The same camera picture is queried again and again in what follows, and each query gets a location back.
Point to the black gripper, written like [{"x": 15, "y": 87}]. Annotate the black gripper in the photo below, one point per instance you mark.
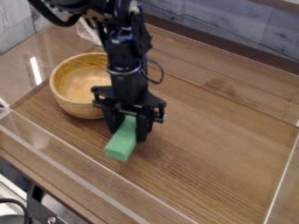
[{"x": 127, "y": 97}]

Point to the green rectangular stick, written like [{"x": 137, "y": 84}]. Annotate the green rectangular stick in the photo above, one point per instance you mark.
[{"x": 123, "y": 141}]

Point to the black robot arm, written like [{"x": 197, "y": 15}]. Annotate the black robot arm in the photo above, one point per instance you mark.
[{"x": 118, "y": 21}]

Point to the wooden bowl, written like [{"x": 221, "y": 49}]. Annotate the wooden bowl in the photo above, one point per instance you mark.
[{"x": 73, "y": 78}]

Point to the clear acrylic tray wall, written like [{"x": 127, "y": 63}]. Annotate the clear acrylic tray wall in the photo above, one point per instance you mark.
[{"x": 102, "y": 196}]

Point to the clear acrylic corner bracket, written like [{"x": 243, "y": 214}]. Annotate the clear acrylic corner bracket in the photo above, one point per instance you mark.
[{"x": 87, "y": 33}]

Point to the black table frame bracket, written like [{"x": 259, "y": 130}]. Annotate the black table frame bracket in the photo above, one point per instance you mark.
[{"x": 40, "y": 214}]

